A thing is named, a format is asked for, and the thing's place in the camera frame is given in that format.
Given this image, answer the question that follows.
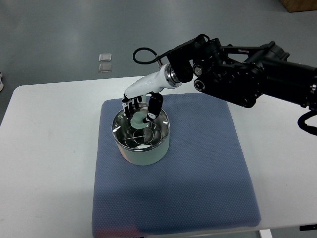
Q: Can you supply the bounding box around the glass lid with green knob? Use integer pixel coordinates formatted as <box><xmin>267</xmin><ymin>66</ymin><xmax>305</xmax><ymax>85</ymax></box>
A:
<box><xmin>112</xmin><ymin>103</ymin><xmax>170</xmax><ymax>152</ymax></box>

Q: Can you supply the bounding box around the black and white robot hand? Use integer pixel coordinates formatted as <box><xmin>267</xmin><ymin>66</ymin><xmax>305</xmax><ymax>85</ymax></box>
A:
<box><xmin>122</xmin><ymin>63</ymin><xmax>182</xmax><ymax>124</ymax></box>

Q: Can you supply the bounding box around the brown cardboard box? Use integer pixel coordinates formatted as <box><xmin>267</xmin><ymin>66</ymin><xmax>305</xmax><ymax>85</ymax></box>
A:
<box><xmin>280</xmin><ymin>0</ymin><xmax>317</xmax><ymax>13</ymax></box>

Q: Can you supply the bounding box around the lower floor metal plate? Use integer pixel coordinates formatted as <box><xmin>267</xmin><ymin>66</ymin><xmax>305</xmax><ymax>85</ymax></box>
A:
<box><xmin>99</xmin><ymin>63</ymin><xmax>112</xmax><ymax>73</ymax></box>

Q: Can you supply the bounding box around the black and white shoe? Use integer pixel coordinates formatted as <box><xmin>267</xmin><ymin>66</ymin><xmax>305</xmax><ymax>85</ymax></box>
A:
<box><xmin>0</xmin><ymin>72</ymin><xmax>4</xmax><ymax>91</ymax></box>

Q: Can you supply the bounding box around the mint green pot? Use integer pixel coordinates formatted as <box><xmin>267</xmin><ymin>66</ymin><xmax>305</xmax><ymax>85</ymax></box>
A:
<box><xmin>116</xmin><ymin>102</ymin><xmax>169</xmax><ymax>166</ymax></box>

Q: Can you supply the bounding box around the upper floor metal plate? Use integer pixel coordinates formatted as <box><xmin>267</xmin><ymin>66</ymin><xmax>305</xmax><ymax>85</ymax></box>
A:
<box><xmin>99</xmin><ymin>53</ymin><xmax>112</xmax><ymax>62</ymax></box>

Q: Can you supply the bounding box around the blue textured mat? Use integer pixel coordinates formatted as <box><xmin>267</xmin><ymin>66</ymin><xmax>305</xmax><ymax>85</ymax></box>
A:
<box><xmin>92</xmin><ymin>93</ymin><xmax>261</xmax><ymax>238</ymax></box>

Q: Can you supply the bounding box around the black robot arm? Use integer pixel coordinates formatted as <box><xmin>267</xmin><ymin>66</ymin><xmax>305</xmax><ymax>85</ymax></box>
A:
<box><xmin>166</xmin><ymin>35</ymin><xmax>317</xmax><ymax>135</ymax></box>

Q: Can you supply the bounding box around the floor metal plate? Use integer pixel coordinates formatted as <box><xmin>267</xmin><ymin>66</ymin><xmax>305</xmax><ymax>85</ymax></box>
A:
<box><xmin>99</xmin><ymin>63</ymin><xmax>112</xmax><ymax>73</ymax></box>
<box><xmin>99</xmin><ymin>53</ymin><xmax>112</xmax><ymax>62</ymax></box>

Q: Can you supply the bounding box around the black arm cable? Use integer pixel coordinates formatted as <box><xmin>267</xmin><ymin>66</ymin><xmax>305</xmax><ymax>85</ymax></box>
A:
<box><xmin>133</xmin><ymin>47</ymin><xmax>169</xmax><ymax>68</ymax></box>

